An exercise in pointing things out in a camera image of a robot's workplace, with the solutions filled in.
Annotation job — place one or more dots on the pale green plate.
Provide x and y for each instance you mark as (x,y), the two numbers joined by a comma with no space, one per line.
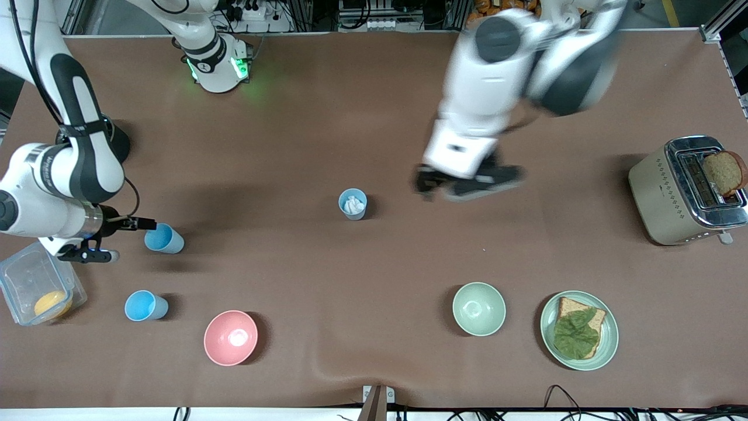
(609,345)

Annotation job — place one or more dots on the clear plastic food container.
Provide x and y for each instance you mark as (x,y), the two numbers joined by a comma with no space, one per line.
(23,286)

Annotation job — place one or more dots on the pink bowl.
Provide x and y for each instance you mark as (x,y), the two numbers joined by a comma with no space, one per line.
(222,345)

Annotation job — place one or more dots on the small white power strip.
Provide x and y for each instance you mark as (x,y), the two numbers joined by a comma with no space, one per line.
(381,24)

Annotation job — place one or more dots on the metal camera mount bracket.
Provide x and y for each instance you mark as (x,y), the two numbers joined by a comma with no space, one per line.
(377,403)

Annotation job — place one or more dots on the light blue plastic cup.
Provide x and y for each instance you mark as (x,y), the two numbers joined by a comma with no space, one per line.
(143,306)
(169,241)

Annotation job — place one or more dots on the beige and chrome toaster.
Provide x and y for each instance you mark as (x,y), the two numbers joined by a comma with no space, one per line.
(654,193)

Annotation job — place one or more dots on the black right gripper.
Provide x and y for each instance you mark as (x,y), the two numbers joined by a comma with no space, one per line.
(110,225)

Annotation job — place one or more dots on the glass pot lid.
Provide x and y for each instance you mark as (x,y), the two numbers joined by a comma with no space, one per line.
(107,121)

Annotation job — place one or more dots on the pale green bowl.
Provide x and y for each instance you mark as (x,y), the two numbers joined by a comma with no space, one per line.
(479,310)

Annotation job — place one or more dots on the yellow orange fruit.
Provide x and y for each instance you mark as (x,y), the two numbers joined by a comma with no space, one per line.
(49,303)

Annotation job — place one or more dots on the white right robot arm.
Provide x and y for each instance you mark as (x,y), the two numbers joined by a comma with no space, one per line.
(82,169)

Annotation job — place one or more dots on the blue cup holding white tissue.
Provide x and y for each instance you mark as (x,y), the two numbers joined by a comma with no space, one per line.
(350,192)

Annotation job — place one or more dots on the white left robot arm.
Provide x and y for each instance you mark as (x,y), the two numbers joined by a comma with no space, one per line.
(485,88)

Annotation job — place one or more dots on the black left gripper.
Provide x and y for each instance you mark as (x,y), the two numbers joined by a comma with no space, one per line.
(495,172)

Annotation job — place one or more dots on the brown toast slice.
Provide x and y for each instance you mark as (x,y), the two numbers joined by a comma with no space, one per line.
(724,172)

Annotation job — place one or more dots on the white power strip with plugs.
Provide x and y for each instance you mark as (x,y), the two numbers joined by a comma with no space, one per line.
(248,11)

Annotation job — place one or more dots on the brown table mat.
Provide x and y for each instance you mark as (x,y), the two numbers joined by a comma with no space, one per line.
(350,292)

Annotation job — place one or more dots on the brown bread slice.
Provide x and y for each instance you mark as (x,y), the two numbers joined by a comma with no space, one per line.
(570,307)

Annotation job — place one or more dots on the orange snack bags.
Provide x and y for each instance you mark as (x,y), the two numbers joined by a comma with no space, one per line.
(505,4)

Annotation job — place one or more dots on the green lettuce leaf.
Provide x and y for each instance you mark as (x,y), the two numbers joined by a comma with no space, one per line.
(575,336)

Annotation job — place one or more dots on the crumpled white tissue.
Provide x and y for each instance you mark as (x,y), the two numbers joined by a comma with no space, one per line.
(353,204)

